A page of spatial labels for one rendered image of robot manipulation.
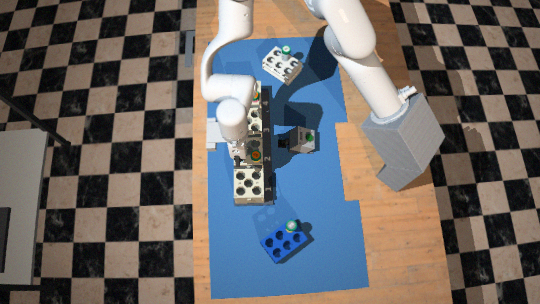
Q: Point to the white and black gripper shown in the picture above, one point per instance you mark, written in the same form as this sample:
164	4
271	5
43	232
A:
239	153

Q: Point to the blue bench mat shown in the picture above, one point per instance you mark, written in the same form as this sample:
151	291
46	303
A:
306	187

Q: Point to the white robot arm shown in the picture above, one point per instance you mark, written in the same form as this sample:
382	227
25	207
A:
349	33

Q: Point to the white tube rack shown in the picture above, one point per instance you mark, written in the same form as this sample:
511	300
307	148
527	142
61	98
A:
290	72

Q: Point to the white bucket adapter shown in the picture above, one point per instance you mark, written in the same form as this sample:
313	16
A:
255	122
253	182
253	143
257	104

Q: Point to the blue tube rack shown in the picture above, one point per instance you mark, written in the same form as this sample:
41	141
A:
277	252

